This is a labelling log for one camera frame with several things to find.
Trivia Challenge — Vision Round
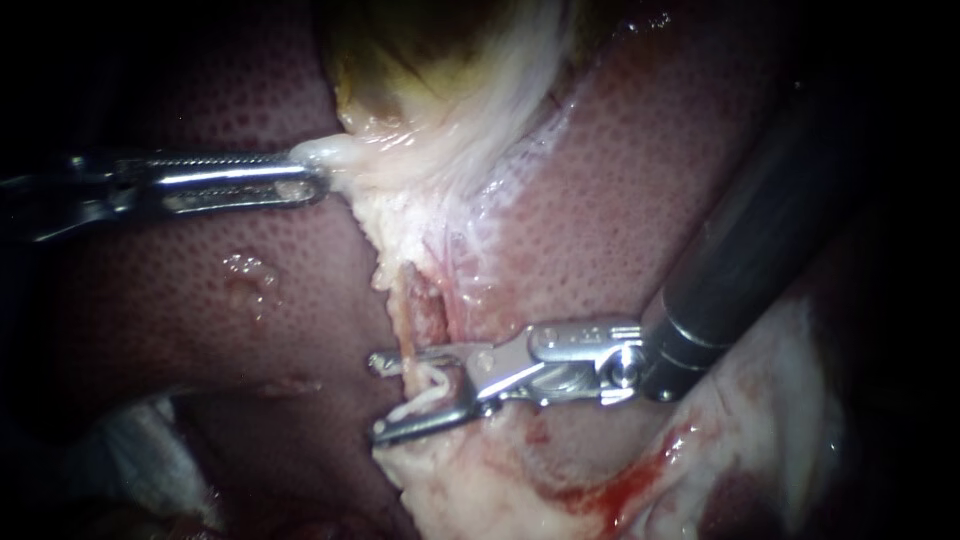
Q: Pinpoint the left arm instrument jaw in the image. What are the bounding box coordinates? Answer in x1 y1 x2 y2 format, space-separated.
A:
148 183 331 220
142 149 331 188

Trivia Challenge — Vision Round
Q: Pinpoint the right arm instrument jaw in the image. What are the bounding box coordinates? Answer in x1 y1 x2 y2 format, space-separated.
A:
371 395 490 450
367 342 493 377

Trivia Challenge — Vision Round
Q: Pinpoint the white clip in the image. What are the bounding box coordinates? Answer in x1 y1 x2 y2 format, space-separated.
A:
373 356 456 426

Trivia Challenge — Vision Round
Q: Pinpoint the dark red liver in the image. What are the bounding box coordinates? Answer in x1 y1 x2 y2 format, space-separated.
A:
44 0 849 540

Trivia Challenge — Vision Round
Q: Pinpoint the right arm instrument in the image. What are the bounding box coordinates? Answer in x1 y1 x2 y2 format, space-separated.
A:
463 317 648 415

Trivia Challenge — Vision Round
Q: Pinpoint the gallbladder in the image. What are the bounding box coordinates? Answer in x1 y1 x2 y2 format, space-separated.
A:
288 0 601 295

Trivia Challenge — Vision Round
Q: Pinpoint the left arm instrument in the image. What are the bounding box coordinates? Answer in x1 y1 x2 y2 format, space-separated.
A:
0 152 153 244

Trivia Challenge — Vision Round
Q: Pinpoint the white cloth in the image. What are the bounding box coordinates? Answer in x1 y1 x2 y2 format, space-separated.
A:
71 395 228 535

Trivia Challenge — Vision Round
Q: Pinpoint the pale fatty tissue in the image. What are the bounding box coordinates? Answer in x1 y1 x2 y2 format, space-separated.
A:
373 293 853 540

